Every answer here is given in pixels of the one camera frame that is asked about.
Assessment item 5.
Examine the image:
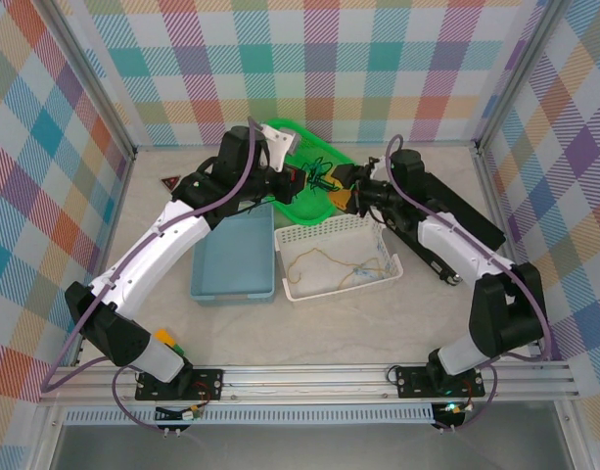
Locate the blue plastic bin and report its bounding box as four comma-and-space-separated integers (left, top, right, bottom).
190, 204, 276, 306

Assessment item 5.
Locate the thin yellow cable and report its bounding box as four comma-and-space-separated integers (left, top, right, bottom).
286, 247, 385, 291

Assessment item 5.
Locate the white slotted cable duct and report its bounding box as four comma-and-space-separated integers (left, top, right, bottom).
64, 404, 436, 425

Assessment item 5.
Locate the small wire connector bundle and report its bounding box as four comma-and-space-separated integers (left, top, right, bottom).
155, 403, 207, 423
434, 399, 475, 418

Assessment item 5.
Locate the white perforated plastic basket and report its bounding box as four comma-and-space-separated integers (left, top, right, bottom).
273, 209, 404, 303

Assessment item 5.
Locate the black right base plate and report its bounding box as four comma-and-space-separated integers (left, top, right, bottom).
394, 364, 487, 399

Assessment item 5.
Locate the yellow and green block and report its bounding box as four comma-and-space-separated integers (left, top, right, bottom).
152, 328, 186, 356

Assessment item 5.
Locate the green plastic mesh tray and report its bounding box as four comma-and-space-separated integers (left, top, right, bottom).
267, 118, 359, 227

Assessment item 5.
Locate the aluminium mounting rail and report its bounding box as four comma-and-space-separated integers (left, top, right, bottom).
38, 361, 579, 405

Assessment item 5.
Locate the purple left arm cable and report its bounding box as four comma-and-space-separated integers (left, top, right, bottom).
40, 116, 271, 433

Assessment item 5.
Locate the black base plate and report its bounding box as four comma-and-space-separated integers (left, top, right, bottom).
394, 364, 487, 399
135, 367, 225, 402

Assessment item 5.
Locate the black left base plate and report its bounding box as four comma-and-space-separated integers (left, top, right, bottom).
135, 367, 225, 402

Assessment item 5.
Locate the black flat case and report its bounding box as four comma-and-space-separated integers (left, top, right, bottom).
377, 170, 506, 286

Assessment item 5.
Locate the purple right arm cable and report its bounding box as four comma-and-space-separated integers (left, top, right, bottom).
385, 135, 553, 435

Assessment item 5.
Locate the aluminium frame post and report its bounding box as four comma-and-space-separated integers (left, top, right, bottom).
474, 0, 571, 151
47, 0, 138, 159

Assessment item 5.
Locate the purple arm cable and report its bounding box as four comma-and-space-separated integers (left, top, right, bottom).
40, 116, 271, 433
385, 135, 553, 435

